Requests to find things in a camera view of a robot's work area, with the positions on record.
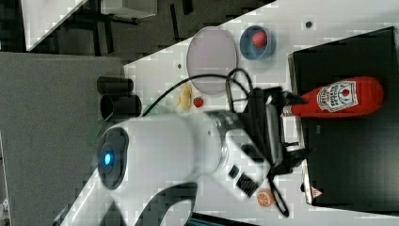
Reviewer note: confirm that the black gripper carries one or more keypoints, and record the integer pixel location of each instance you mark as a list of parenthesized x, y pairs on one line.
[(264, 127)]

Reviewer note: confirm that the red ketchup bottle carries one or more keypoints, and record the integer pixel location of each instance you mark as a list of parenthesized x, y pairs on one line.
[(347, 98)]

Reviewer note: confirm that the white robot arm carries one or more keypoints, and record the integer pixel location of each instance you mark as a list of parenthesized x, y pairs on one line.
[(149, 167)]

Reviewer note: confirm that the black toaster oven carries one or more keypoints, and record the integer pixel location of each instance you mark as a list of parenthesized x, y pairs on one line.
[(353, 163)]

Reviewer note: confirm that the orange half slice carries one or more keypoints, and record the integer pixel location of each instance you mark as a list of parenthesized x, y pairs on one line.
[(265, 197)]

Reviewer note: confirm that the blue bowl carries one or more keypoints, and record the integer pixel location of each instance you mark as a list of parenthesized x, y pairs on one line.
[(251, 52)]

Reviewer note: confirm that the red strawberry on table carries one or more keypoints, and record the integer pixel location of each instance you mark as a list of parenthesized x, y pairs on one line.
[(198, 102)]

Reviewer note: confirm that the red strawberry in bowl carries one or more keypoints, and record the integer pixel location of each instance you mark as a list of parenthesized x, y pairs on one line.
[(259, 39)]

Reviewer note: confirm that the yellow peeled banana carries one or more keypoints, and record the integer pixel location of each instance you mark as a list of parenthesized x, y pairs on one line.
[(185, 96)]

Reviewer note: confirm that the grey round plate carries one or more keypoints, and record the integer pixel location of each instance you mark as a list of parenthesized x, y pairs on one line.
[(211, 51)]

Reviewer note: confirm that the black pan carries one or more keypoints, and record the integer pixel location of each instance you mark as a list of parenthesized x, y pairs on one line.
[(118, 107)]

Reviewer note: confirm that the black cylinder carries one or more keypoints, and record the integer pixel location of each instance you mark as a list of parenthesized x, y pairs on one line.
[(114, 84)]

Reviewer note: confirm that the green slotted spatula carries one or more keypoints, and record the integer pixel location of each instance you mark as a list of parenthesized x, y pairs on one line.
[(96, 131)]

